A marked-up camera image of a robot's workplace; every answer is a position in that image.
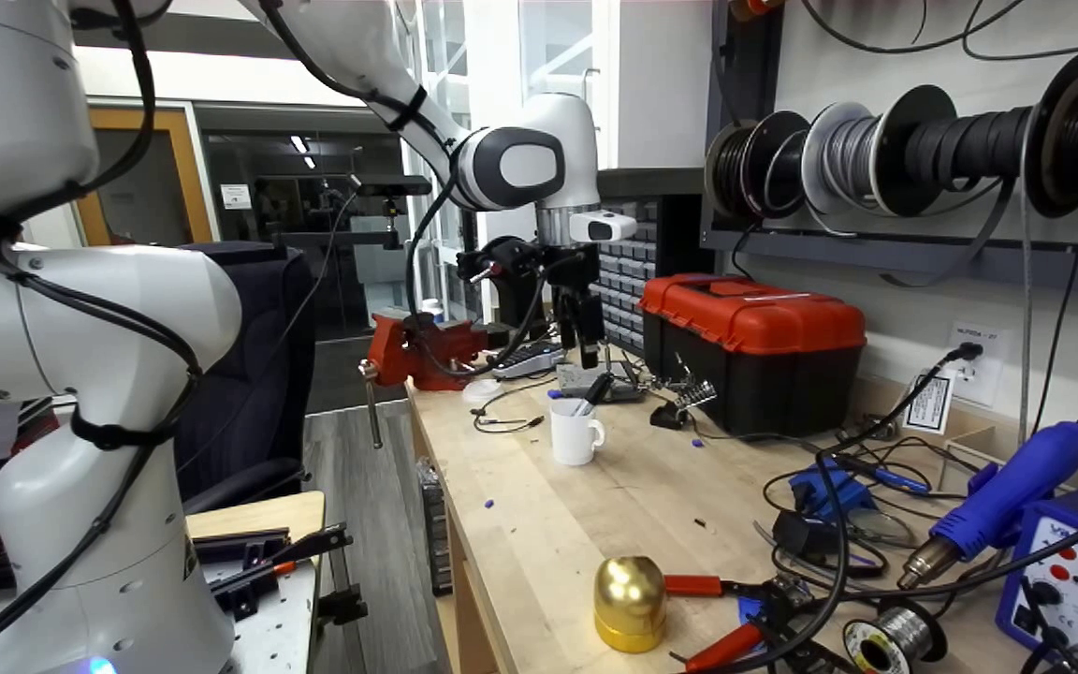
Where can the grey parts drawer cabinet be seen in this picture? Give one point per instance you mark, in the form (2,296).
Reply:
(624,275)

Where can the white ceramic mug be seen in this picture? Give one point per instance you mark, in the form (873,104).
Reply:
(574,432)

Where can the helping hands clip stand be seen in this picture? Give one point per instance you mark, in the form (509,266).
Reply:
(687,392)

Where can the red bench vise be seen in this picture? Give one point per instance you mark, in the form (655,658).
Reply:
(419,353)

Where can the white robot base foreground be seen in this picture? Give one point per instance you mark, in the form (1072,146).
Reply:
(91,514)

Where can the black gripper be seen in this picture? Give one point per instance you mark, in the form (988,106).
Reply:
(514,266)

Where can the red handled pliers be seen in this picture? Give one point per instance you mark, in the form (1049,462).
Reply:
(736,620)

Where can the blue plastic block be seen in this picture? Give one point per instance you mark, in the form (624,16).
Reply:
(828,493)

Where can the wire spool rack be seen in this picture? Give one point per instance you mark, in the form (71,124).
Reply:
(898,161)

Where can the solder wire spool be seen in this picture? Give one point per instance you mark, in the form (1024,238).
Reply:
(893,642)

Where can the black office chair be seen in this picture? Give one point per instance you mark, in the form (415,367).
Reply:
(241,437)

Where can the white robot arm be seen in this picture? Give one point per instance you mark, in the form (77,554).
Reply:
(543,157)

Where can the red and black toolbox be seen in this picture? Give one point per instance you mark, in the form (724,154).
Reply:
(781,361)

